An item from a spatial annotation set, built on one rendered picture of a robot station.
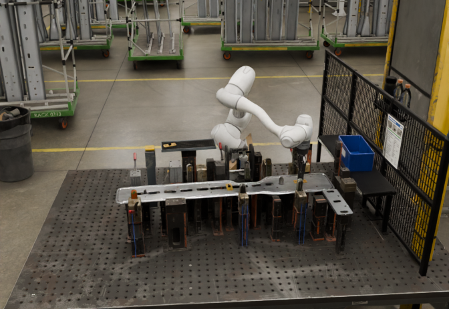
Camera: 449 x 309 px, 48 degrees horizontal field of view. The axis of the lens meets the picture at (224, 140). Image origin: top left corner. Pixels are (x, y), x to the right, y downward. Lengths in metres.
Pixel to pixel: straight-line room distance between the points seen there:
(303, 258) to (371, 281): 0.41
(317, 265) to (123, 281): 1.13
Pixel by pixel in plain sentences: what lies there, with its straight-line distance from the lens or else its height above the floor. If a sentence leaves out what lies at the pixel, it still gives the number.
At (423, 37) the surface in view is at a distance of 5.17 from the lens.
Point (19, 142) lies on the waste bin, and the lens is 5.60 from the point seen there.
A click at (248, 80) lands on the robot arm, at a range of 3.38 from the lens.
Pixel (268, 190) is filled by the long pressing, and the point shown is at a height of 1.00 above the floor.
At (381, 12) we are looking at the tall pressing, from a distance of 10.95.
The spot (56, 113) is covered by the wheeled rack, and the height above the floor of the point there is 0.25.
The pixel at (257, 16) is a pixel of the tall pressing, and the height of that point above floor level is 0.77.
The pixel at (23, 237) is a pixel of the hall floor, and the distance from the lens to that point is 4.83.
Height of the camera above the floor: 2.58
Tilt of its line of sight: 24 degrees down
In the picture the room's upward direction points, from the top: straight up
